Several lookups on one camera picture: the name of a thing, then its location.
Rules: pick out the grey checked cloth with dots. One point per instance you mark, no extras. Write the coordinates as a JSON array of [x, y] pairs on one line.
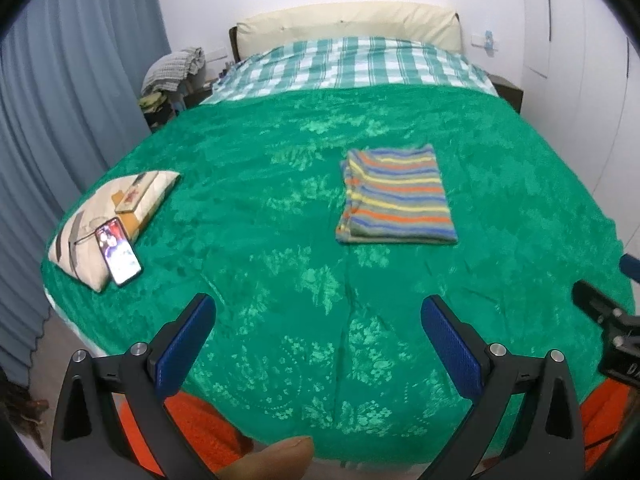
[[172, 67]]

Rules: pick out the yellow-green clothes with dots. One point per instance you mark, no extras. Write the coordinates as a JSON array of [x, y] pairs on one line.
[[152, 101]]

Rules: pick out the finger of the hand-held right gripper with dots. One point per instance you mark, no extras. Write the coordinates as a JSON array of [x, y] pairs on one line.
[[631, 267], [592, 300]]

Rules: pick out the beige patterned pillow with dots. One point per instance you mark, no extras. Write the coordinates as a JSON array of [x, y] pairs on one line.
[[85, 240]]

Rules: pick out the striped knitted sweater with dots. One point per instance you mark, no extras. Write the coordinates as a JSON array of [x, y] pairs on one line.
[[397, 195]]

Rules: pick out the white wall socket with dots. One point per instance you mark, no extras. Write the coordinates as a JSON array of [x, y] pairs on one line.
[[486, 41]]

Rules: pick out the green floral bedspread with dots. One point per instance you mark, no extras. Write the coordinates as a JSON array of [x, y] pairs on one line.
[[275, 185]]

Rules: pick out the white wardrobe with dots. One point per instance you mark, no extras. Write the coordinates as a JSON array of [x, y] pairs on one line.
[[575, 85]]

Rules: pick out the black smartphone with lit screen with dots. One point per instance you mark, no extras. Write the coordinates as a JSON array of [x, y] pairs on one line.
[[119, 252]]

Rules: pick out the beige patterned phone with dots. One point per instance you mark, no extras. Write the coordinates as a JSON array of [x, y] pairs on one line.
[[136, 192]]

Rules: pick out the dark wooden nightstand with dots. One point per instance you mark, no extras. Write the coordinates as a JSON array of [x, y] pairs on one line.
[[507, 92]]

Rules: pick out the blue-grey curtain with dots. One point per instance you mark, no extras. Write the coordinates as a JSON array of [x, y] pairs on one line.
[[60, 135]]

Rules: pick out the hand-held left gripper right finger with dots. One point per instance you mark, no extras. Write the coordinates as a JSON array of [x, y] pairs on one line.
[[452, 345]]

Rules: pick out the orange rug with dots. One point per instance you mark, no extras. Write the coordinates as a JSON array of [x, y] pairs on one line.
[[200, 430]]

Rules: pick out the cream padded headboard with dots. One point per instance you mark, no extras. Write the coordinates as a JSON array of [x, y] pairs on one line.
[[350, 22]]

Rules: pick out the green checked bed sheet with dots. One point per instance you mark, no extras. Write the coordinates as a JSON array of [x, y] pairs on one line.
[[350, 65]]

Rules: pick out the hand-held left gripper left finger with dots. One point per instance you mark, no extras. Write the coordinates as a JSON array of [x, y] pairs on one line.
[[185, 345]]

